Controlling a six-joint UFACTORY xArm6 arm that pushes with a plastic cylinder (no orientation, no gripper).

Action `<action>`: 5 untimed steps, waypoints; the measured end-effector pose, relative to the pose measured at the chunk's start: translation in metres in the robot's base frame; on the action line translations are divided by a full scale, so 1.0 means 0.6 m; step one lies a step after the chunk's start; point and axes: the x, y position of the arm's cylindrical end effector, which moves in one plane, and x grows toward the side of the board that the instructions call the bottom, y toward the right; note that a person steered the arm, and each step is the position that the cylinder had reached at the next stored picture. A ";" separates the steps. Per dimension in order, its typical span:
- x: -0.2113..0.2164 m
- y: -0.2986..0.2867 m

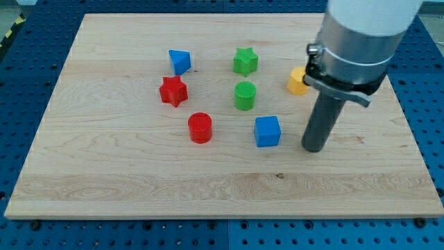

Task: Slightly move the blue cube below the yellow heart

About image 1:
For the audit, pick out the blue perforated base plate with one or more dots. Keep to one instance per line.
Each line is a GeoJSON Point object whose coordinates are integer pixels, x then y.
{"type": "Point", "coordinates": [36, 54]}

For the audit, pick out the green star block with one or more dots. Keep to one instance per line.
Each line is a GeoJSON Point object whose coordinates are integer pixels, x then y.
{"type": "Point", "coordinates": [245, 61]}

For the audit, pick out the light wooden board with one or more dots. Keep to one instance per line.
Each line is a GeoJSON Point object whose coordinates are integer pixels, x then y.
{"type": "Point", "coordinates": [109, 148]}

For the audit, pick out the blue triangular prism block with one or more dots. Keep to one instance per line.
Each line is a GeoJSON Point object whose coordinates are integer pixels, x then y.
{"type": "Point", "coordinates": [180, 60]}

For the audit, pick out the red star block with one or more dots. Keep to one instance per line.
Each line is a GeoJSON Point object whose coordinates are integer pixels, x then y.
{"type": "Point", "coordinates": [173, 91]}

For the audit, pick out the green cylinder block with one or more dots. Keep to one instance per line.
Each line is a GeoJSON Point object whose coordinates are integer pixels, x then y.
{"type": "Point", "coordinates": [244, 95]}

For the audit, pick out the yellow heart block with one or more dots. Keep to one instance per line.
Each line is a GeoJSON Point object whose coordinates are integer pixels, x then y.
{"type": "Point", "coordinates": [295, 83]}

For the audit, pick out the blue cube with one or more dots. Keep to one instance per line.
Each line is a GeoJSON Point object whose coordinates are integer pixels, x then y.
{"type": "Point", "coordinates": [267, 131]}

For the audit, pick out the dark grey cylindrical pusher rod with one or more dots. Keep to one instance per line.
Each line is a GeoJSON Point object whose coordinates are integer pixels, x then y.
{"type": "Point", "coordinates": [321, 122]}

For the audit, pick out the red cylinder block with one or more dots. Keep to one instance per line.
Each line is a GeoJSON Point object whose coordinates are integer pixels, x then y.
{"type": "Point", "coordinates": [200, 127]}

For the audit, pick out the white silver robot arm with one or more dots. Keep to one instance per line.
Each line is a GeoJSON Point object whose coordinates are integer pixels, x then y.
{"type": "Point", "coordinates": [354, 46]}

